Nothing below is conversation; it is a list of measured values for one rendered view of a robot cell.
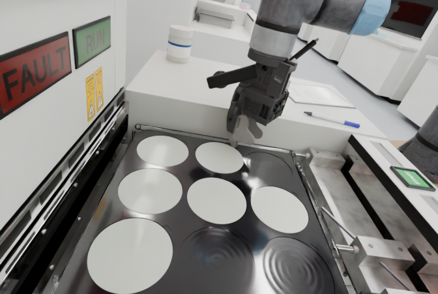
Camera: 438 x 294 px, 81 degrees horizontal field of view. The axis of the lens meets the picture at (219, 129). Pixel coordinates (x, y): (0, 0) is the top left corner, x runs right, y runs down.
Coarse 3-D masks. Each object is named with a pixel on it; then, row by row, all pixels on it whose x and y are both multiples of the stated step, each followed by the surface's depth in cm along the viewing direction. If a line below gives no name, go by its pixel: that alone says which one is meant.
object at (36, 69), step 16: (48, 48) 25; (64, 48) 28; (0, 64) 19; (16, 64) 21; (32, 64) 23; (48, 64) 25; (64, 64) 28; (0, 80) 20; (16, 80) 21; (32, 80) 23; (48, 80) 26; (0, 96) 20; (16, 96) 22
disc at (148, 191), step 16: (128, 176) 42; (144, 176) 43; (160, 176) 44; (128, 192) 39; (144, 192) 40; (160, 192) 41; (176, 192) 41; (128, 208) 37; (144, 208) 37; (160, 208) 38
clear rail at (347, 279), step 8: (296, 160) 56; (304, 176) 52; (304, 184) 50; (312, 192) 48; (312, 200) 46; (320, 216) 43; (320, 224) 42; (328, 232) 40; (328, 240) 39; (336, 248) 38; (336, 256) 37; (336, 264) 36; (344, 264) 36; (344, 272) 35; (344, 280) 34; (352, 280) 34; (352, 288) 33
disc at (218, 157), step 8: (208, 144) 55; (216, 144) 55; (224, 144) 56; (200, 152) 52; (208, 152) 52; (216, 152) 53; (224, 152) 54; (232, 152) 54; (200, 160) 50; (208, 160) 50; (216, 160) 51; (224, 160) 51; (232, 160) 52; (240, 160) 52; (208, 168) 48; (216, 168) 49; (224, 168) 49; (232, 168) 50; (240, 168) 50
